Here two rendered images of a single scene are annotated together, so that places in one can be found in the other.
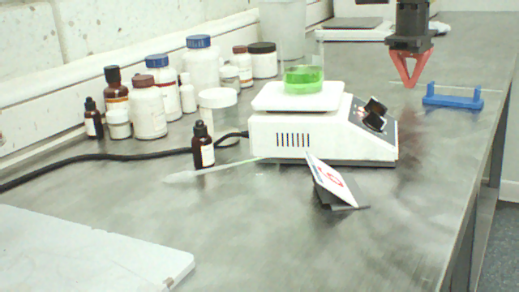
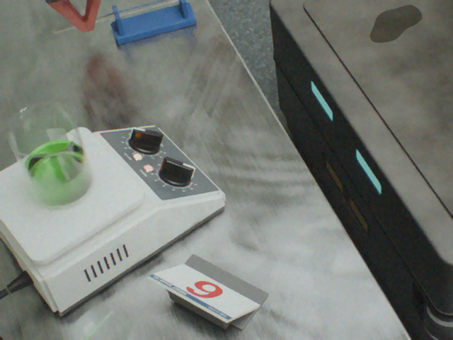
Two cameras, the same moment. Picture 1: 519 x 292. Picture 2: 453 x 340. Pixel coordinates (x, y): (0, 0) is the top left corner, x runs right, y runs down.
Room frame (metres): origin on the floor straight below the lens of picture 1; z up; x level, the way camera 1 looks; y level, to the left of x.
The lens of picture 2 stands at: (0.18, 0.22, 1.50)
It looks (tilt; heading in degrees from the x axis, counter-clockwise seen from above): 49 degrees down; 317
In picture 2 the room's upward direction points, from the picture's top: 10 degrees counter-clockwise
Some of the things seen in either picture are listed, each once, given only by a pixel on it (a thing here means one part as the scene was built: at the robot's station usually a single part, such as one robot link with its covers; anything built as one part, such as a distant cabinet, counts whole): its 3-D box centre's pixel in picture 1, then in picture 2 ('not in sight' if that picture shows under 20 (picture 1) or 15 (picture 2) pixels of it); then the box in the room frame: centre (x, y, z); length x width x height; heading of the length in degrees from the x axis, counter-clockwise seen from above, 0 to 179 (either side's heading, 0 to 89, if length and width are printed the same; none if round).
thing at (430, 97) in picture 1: (452, 94); (151, 15); (0.87, -0.34, 0.77); 0.10 x 0.03 x 0.04; 55
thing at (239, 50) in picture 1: (241, 66); not in sight; (1.10, 0.04, 0.79); 0.05 x 0.05 x 0.09
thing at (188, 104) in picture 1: (186, 92); not in sight; (0.94, 0.14, 0.79); 0.03 x 0.03 x 0.07
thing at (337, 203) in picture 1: (335, 178); (209, 286); (0.56, -0.08, 0.77); 0.09 x 0.06 x 0.04; 4
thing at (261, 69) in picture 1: (262, 60); not in sight; (1.17, -0.01, 0.79); 0.07 x 0.07 x 0.07
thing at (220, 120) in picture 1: (219, 117); not in sight; (0.77, 0.07, 0.79); 0.06 x 0.06 x 0.08
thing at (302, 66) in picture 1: (302, 66); (55, 161); (0.71, -0.06, 0.88); 0.07 x 0.06 x 0.08; 171
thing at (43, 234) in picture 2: (299, 95); (61, 192); (0.71, -0.06, 0.83); 0.12 x 0.12 x 0.01; 76
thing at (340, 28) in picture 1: (362, 28); not in sight; (1.58, -0.32, 0.77); 0.26 x 0.19 x 0.05; 67
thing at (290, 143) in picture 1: (318, 123); (95, 206); (0.71, -0.08, 0.79); 0.22 x 0.13 x 0.08; 76
